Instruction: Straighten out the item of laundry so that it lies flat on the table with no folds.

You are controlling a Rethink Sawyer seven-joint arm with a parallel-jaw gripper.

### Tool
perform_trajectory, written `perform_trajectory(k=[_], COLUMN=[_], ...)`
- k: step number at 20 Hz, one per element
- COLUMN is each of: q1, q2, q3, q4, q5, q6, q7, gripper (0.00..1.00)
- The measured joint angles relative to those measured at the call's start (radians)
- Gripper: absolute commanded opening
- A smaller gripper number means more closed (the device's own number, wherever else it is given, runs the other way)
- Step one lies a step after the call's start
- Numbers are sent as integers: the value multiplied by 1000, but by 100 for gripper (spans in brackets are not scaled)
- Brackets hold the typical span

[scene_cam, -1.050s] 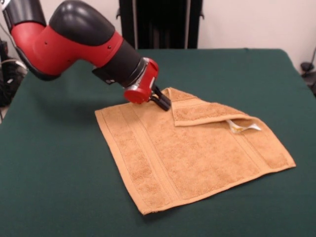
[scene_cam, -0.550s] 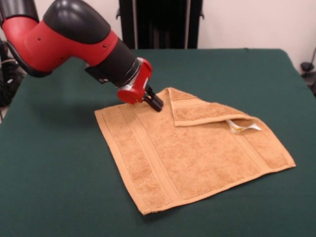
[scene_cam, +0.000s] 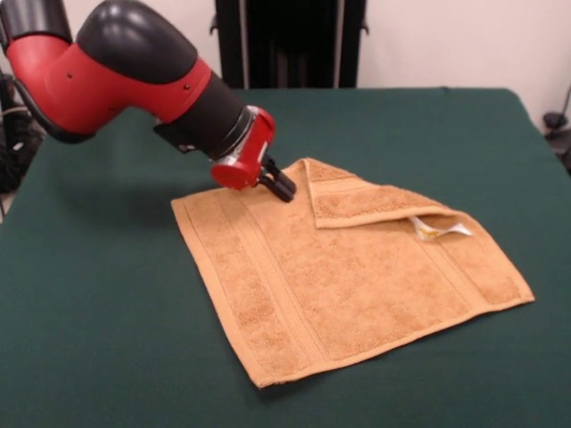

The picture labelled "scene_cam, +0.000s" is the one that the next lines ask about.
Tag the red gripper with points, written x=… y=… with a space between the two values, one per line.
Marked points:
x=243 y=171

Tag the orange terry towel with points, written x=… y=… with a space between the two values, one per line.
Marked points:
x=348 y=276

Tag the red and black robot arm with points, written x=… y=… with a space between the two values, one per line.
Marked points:
x=111 y=84

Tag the dark green table cloth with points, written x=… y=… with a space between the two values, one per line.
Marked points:
x=134 y=312

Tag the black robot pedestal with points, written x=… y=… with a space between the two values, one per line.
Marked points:
x=290 y=44

